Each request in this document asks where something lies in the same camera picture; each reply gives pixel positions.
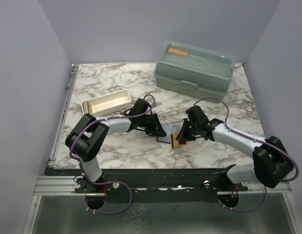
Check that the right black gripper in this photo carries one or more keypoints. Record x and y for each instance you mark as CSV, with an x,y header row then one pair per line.
x,y
183,135

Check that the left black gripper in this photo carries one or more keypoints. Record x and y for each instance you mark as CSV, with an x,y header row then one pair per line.
x,y
158,130

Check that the red leather card holder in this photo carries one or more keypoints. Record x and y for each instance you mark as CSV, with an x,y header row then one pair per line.
x,y
168,130

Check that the gold credit card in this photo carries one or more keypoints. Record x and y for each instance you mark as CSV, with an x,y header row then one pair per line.
x,y
174,141

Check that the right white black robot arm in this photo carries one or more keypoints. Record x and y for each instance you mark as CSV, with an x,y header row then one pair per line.
x,y
270,163

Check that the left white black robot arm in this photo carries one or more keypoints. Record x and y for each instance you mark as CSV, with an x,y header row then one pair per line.
x,y
87,137

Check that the white rectangular plastic tray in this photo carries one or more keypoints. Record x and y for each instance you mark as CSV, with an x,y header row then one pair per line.
x,y
107,104

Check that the green plastic toolbox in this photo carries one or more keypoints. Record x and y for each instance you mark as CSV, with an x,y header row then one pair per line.
x,y
202,74

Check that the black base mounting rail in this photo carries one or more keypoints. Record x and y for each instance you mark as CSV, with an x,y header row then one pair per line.
x,y
152,185

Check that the orange handled tool in toolbox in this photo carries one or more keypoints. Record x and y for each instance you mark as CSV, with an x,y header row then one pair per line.
x,y
177,52

